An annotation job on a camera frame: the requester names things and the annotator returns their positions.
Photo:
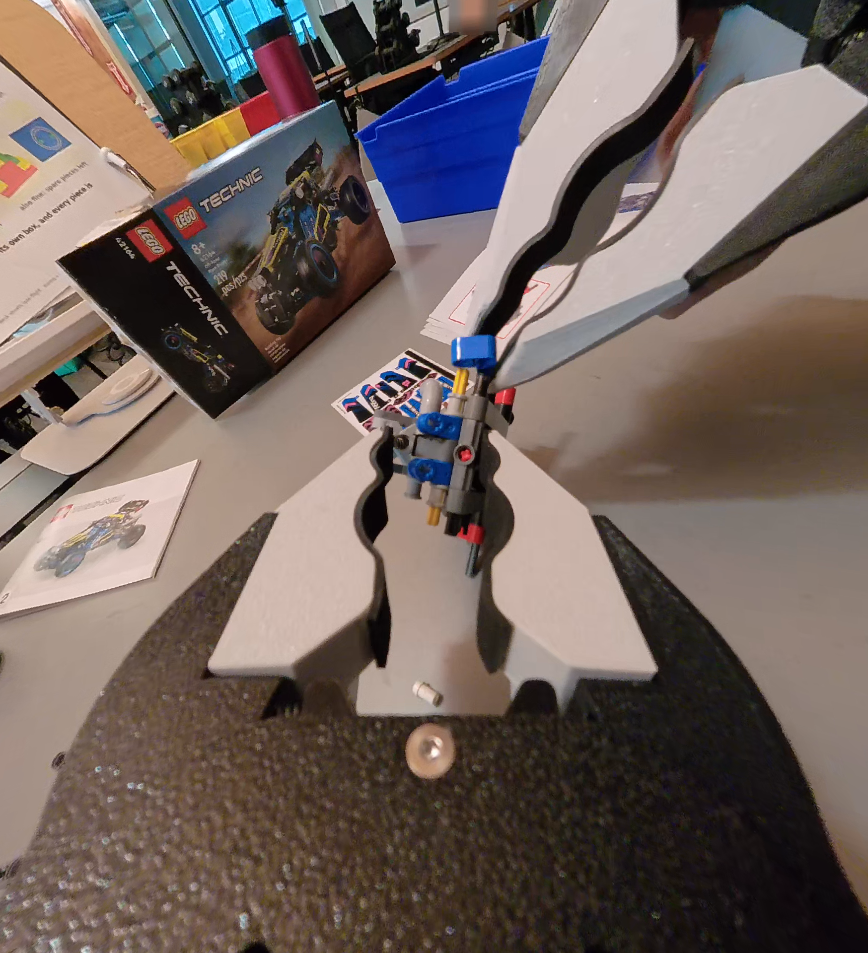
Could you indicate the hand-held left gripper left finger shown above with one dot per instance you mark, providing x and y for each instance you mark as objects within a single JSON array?
[{"x": 292, "y": 581}]

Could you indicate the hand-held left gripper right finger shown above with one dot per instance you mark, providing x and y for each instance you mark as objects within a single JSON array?
[{"x": 568, "y": 595}]

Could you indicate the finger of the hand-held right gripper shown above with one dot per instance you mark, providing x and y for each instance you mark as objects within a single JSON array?
[
  {"x": 583, "y": 112},
  {"x": 702, "y": 223}
]

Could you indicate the grey and blue lego assembly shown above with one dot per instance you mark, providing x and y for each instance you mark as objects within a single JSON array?
[{"x": 449, "y": 454}]

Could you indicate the blue lego connector piece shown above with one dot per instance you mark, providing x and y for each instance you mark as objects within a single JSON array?
[{"x": 475, "y": 350}]

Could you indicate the small white lego peg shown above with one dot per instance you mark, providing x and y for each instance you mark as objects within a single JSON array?
[{"x": 428, "y": 692}]

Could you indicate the closed lego instruction booklet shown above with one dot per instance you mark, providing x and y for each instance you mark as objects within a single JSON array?
[{"x": 99, "y": 536}]

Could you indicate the lego sticker sheet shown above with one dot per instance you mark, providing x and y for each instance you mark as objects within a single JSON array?
[{"x": 374, "y": 394}]

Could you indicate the open lego instruction booklet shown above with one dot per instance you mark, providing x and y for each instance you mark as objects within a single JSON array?
[{"x": 456, "y": 305}]

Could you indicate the lego set box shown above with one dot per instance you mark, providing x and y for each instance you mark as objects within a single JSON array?
[{"x": 255, "y": 253}]

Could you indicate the blue plastic bin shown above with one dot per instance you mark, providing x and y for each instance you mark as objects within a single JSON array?
[{"x": 441, "y": 149}]

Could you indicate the background wooden table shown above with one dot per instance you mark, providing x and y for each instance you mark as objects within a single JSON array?
[{"x": 404, "y": 71}]

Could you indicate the maroon tumbler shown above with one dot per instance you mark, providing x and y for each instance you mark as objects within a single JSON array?
[{"x": 285, "y": 78}]

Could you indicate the red plastic bin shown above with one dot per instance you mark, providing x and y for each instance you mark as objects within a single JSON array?
[{"x": 259, "y": 115}]

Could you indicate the white sheet holder base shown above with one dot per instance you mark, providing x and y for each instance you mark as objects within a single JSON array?
[{"x": 24, "y": 357}]

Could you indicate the yellow plastic bin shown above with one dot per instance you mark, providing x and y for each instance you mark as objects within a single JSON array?
[{"x": 210, "y": 138}]

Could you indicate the white printed instruction sheet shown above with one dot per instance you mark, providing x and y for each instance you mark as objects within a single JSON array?
[{"x": 17, "y": 223}]

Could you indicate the brown cardboard box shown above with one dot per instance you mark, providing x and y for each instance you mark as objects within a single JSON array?
[{"x": 84, "y": 82}]

